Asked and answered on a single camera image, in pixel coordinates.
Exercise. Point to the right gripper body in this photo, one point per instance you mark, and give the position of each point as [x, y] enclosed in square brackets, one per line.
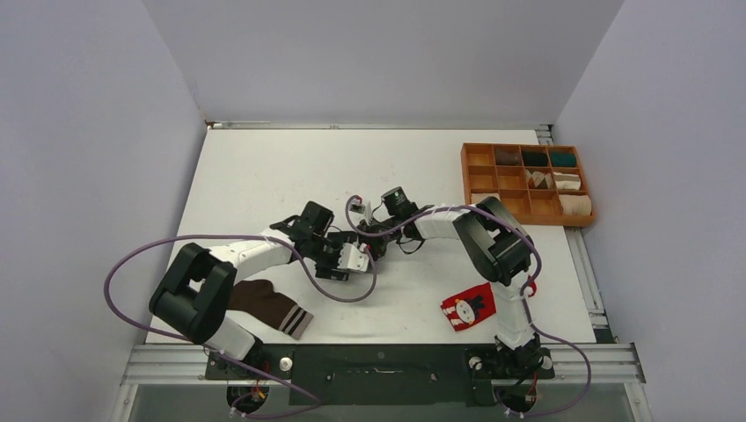
[377, 243]

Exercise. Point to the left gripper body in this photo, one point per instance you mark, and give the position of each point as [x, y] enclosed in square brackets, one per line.
[327, 263]

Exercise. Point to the red patterned sock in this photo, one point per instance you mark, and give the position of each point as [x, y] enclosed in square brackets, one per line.
[488, 303]

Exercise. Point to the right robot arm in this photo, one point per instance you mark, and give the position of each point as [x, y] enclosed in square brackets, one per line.
[499, 248]

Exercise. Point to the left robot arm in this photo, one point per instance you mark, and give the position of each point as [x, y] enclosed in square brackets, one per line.
[194, 294]

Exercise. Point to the brown striped sock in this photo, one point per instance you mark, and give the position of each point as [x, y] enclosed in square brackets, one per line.
[258, 299]

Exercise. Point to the brown rolled sock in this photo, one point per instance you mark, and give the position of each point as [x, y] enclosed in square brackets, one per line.
[507, 157]

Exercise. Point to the argyle rolled sock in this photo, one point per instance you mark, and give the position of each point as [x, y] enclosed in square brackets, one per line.
[538, 179]

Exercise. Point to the black rolled sock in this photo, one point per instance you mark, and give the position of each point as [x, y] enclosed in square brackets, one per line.
[535, 158]

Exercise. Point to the wooden compartment tray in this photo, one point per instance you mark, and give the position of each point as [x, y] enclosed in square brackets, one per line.
[528, 206]

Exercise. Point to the cream striped rolled sock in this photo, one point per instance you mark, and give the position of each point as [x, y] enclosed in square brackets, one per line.
[567, 181]

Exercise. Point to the beige rolled sock right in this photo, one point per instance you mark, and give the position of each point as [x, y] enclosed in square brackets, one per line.
[578, 205]

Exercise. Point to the teal rolled sock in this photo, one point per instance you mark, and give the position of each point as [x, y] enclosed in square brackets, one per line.
[563, 159]

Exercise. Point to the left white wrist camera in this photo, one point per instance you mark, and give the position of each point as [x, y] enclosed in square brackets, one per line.
[354, 258]

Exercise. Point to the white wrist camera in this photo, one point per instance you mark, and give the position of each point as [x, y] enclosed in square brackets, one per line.
[354, 258]
[361, 211]

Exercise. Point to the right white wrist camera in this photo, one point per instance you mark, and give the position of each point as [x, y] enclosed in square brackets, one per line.
[361, 211]

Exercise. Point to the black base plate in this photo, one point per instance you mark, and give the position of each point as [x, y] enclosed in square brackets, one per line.
[400, 374]

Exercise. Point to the aluminium frame rail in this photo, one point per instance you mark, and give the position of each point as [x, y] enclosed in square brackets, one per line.
[181, 364]

